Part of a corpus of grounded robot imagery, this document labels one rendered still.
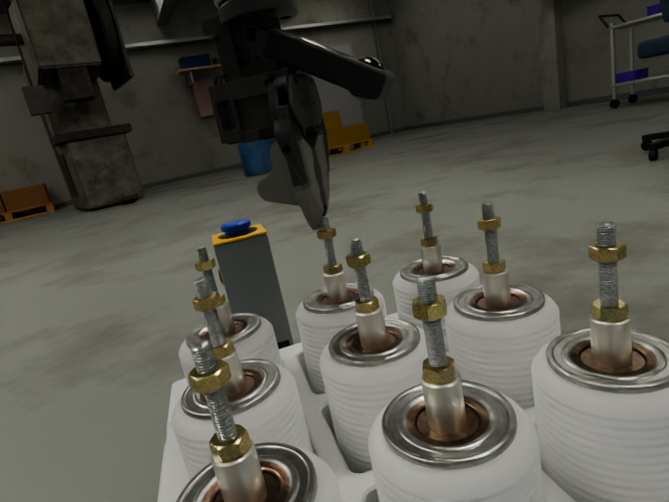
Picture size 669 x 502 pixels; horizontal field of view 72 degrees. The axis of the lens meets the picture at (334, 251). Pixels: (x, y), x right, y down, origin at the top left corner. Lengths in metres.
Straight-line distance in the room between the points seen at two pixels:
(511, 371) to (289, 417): 0.18
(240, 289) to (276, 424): 0.30
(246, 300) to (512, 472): 0.43
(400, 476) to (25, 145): 9.73
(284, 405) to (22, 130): 9.64
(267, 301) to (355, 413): 0.29
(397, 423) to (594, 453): 0.12
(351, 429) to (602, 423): 0.17
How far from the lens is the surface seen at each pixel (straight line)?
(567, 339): 0.36
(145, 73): 9.94
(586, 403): 0.31
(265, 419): 0.34
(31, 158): 9.86
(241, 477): 0.25
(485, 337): 0.39
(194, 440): 0.35
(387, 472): 0.27
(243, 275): 0.61
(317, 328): 0.46
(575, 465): 0.34
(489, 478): 0.26
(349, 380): 0.35
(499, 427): 0.28
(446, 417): 0.27
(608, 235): 0.31
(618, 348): 0.33
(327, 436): 0.41
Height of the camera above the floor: 0.42
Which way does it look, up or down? 15 degrees down
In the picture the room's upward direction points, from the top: 12 degrees counter-clockwise
